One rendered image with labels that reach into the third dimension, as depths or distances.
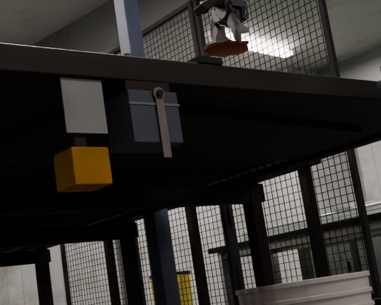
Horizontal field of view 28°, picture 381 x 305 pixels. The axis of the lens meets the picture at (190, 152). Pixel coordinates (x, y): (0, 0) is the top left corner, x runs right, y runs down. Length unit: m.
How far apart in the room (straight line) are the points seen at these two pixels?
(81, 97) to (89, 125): 0.06
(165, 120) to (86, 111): 0.18
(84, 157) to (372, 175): 8.80
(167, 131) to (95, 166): 0.21
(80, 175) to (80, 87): 0.20
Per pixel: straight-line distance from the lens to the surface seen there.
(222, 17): 2.25
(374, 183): 10.21
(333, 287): 1.61
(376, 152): 10.21
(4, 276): 7.16
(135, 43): 4.34
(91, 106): 1.63
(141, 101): 1.67
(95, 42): 6.87
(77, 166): 1.54
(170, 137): 1.69
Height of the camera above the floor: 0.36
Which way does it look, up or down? 11 degrees up
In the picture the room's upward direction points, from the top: 9 degrees counter-clockwise
